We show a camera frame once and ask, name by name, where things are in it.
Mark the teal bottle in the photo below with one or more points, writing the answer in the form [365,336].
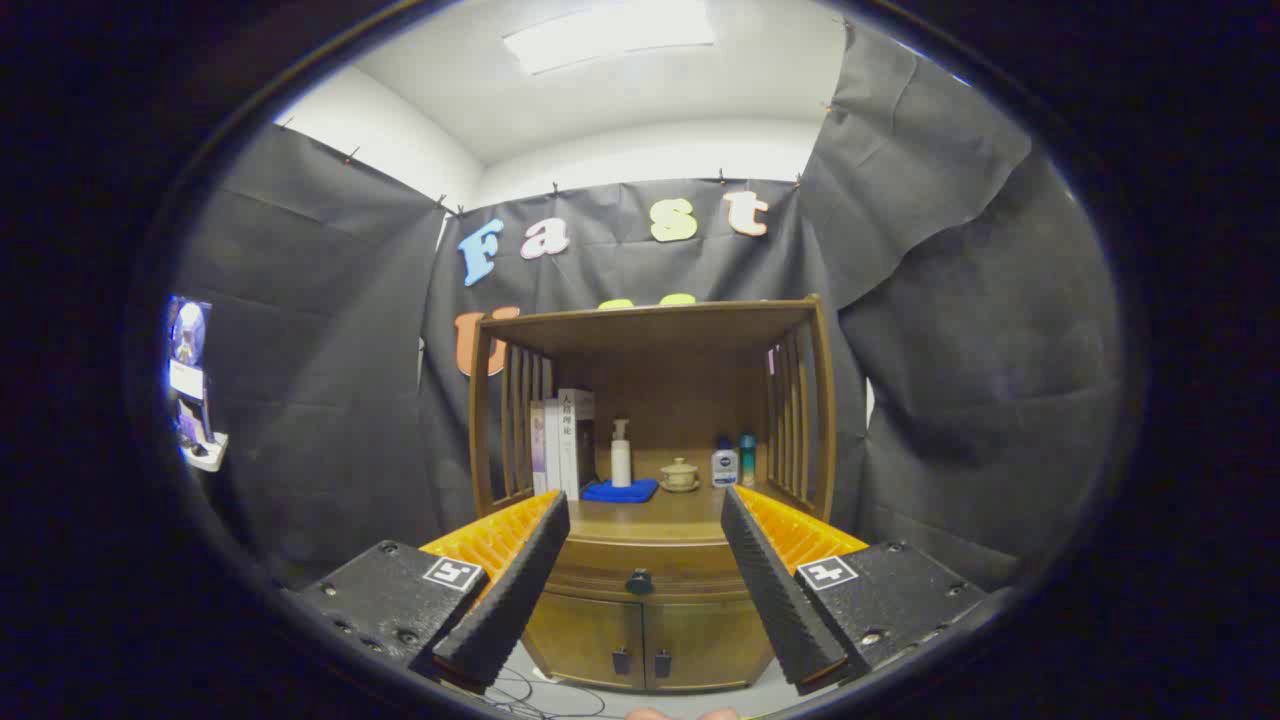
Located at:
[747,462]

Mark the white lotion bottle blue cap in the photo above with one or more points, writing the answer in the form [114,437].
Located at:
[724,468]

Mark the white book with portrait cover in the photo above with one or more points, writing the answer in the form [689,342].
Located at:
[577,440]

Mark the wooden cabinet door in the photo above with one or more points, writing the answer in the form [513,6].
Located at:
[705,645]
[585,635]

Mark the wooden cabinet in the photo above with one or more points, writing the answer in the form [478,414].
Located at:
[650,330]

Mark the pale purple book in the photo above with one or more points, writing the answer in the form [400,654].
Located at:
[537,450]

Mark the blue folded cloth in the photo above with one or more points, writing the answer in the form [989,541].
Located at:
[620,492]

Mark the lidded ceramic tea cup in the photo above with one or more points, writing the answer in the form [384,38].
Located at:
[680,476]

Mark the wooden countertop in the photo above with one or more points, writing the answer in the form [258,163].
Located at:
[650,515]

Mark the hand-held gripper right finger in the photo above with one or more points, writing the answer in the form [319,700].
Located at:
[780,600]

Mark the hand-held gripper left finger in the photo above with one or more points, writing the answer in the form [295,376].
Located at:
[510,600]

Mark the screen on white stand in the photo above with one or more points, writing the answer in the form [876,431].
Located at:
[188,340]

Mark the white pump bottle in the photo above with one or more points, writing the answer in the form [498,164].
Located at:
[621,465]

